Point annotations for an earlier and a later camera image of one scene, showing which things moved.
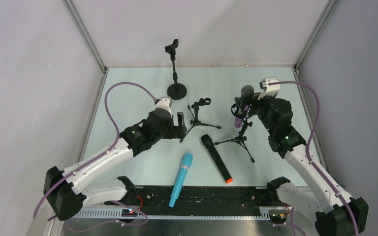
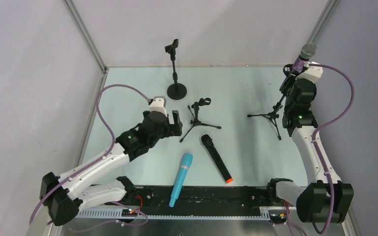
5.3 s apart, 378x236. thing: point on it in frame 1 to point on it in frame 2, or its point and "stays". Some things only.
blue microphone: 186,162 stays
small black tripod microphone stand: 202,102 stays
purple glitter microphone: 246,90 to 308,50
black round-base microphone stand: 176,91 stays
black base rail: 195,202 stays
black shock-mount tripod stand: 240,138 to 288,85
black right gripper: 252,103 to 288,79
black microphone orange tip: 207,142 stays
